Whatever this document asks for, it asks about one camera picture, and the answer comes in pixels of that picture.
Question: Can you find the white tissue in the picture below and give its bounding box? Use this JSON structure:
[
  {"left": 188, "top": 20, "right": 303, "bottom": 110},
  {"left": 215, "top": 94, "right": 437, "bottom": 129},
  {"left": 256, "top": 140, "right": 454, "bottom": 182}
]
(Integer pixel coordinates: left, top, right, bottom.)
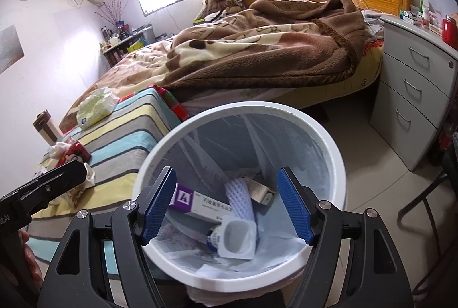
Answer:
[{"left": 48, "top": 141, "right": 71, "bottom": 160}]

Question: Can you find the red drink can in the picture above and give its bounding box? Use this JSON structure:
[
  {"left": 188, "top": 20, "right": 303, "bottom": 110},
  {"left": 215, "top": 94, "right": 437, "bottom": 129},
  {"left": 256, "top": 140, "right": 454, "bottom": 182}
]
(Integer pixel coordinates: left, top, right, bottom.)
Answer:
[{"left": 57, "top": 140, "right": 92, "bottom": 166}]

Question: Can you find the long purple white box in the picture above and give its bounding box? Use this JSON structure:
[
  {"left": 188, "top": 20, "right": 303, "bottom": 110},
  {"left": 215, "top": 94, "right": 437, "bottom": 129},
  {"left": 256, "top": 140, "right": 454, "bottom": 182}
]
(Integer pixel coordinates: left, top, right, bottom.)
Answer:
[{"left": 168, "top": 183, "right": 233, "bottom": 223}]

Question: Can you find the small beige medicine box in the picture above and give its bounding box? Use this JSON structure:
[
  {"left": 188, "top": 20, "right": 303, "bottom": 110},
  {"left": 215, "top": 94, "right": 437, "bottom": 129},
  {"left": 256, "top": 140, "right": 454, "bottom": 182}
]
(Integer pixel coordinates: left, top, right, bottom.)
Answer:
[{"left": 243, "top": 176, "right": 276, "bottom": 215}]

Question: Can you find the crushed blue white carton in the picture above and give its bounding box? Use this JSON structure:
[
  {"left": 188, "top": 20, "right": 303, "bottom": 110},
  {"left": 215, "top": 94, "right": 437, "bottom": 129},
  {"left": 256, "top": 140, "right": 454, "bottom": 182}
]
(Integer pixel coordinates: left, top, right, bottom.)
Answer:
[{"left": 206, "top": 216, "right": 257, "bottom": 260}]

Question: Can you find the white foam net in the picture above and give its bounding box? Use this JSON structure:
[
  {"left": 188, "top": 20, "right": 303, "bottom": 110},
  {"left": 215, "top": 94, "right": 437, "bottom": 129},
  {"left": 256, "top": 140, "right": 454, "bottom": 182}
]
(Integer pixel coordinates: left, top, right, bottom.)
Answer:
[{"left": 225, "top": 178, "right": 255, "bottom": 222}]

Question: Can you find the white round trash bin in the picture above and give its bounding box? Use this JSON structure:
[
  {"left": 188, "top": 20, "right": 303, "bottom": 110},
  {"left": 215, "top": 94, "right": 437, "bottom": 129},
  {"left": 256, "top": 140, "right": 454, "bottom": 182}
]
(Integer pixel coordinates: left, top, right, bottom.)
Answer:
[{"left": 133, "top": 102, "right": 346, "bottom": 293}]

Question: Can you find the left hand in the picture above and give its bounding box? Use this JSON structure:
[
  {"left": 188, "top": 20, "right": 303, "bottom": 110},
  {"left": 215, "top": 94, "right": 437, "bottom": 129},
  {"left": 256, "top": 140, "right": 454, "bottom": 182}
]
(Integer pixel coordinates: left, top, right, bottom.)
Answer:
[{"left": 18, "top": 229, "right": 43, "bottom": 287}]

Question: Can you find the brown white thermos cup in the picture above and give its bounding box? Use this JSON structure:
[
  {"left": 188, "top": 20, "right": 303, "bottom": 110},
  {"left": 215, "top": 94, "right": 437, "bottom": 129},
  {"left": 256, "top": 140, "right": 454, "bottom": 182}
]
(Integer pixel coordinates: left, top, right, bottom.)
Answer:
[{"left": 33, "top": 109, "right": 63, "bottom": 146}]

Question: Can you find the striped table cloth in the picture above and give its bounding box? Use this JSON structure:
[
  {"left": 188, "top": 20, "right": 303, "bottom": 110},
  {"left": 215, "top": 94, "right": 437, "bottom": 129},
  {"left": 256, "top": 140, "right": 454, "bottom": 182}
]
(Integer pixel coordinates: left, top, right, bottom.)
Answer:
[{"left": 27, "top": 86, "right": 181, "bottom": 264}]

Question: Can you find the green tissue pack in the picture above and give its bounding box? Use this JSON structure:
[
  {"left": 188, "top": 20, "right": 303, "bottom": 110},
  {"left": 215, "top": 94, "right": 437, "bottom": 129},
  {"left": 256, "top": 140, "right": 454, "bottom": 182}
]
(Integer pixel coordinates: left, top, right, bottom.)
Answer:
[{"left": 76, "top": 87, "right": 120, "bottom": 130}]

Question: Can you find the cluttered shelf desk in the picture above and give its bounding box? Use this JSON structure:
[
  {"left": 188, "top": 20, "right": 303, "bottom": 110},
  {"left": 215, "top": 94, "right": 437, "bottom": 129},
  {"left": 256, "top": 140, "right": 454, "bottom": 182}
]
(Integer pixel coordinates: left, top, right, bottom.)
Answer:
[{"left": 102, "top": 24, "right": 156, "bottom": 67}]

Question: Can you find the dried branch decoration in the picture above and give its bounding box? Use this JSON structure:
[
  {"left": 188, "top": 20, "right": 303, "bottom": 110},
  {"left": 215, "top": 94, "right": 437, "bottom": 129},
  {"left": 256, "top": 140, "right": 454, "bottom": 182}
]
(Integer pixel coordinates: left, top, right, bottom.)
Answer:
[{"left": 95, "top": 0, "right": 131, "bottom": 26}]

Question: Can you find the grey drawer cabinet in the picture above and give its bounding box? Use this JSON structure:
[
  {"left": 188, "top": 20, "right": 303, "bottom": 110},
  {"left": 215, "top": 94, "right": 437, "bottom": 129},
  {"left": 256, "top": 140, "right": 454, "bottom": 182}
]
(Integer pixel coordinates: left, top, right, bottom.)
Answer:
[{"left": 370, "top": 15, "right": 457, "bottom": 171}]

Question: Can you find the brown fleece blanket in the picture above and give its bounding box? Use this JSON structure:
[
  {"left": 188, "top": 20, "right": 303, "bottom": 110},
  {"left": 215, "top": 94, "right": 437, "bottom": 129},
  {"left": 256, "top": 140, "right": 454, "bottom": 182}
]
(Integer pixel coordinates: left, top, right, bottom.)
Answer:
[{"left": 58, "top": 0, "right": 366, "bottom": 131}]

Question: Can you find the red jar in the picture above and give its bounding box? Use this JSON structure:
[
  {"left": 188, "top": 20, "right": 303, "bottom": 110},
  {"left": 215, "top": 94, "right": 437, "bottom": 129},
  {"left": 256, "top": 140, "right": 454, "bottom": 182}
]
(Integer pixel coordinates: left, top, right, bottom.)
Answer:
[{"left": 442, "top": 15, "right": 458, "bottom": 50}]

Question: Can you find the brown teddy bear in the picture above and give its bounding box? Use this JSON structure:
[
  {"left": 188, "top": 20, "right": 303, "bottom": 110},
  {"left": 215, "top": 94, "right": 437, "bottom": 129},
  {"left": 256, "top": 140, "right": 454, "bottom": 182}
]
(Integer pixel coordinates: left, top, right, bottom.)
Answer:
[{"left": 207, "top": 0, "right": 242, "bottom": 15}]

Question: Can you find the silver wall poster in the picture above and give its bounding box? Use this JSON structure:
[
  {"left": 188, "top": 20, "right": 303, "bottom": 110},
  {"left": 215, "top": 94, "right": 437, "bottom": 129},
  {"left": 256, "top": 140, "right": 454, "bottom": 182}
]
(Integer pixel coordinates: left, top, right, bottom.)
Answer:
[{"left": 0, "top": 25, "right": 24, "bottom": 73}]

